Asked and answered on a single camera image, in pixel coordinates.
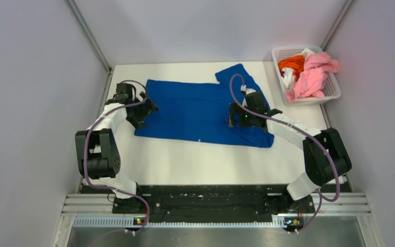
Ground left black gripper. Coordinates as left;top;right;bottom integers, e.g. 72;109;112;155
126;92;159;129

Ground blue t shirt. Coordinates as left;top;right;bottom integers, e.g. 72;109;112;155
134;63;274;148

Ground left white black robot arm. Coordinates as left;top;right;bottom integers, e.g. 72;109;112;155
75;80;159;213

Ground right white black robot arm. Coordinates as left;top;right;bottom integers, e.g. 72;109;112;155
227;86;352;212

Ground white t shirt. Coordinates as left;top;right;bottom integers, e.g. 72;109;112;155
279;48;315;90

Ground orange t shirt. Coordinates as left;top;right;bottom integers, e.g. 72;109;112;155
278;55;305;81

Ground white plastic laundry basket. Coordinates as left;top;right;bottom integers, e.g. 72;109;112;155
272;45;341;106

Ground pink t shirt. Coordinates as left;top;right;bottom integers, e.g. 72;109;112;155
285;52;340;102

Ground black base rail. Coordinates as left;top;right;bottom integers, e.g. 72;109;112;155
80;184;351;224

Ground aluminium frame rail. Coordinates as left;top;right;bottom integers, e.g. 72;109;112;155
54;185;381;246

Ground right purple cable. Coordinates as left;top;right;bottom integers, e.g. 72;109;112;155
229;73;341;234

